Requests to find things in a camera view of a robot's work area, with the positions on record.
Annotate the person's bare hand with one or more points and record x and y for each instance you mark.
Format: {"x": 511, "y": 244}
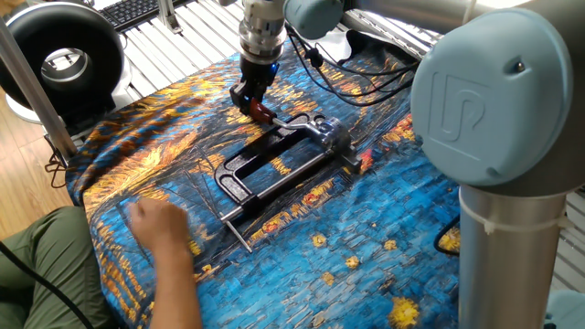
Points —
{"x": 157, "y": 224}

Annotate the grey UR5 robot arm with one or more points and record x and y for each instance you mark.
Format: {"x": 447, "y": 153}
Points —
{"x": 503, "y": 114}

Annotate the olive green trousers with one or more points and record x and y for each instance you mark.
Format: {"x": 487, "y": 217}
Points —
{"x": 50, "y": 247}

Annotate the short aluminium upright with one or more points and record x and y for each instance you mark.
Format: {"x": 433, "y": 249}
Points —
{"x": 166, "y": 13}

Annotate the white fabric flap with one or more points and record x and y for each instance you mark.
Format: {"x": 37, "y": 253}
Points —
{"x": 333, "y": 45}

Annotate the black clamp frame with rod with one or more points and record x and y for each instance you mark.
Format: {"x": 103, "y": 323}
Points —
{"x": 228, "y": 183}

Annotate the black computer keyboard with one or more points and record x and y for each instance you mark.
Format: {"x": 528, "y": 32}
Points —
{"x": 132, "y": 11}

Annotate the person's bare forearm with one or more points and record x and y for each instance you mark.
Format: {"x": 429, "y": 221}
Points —
{"x": 176, "y": 292}

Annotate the silver lever with red knob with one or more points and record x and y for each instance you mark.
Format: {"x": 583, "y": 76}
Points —
{"x": 261, "y": 112}

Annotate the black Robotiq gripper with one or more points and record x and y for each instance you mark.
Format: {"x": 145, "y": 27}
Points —
{"x": 257, "y": 75}

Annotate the slanted aluminium post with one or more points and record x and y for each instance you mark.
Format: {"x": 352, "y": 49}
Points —
{"x": 36, "y": 96}

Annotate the starry night painted tablecloth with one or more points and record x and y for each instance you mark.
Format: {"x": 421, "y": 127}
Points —
{"x": 320, "y": 274}

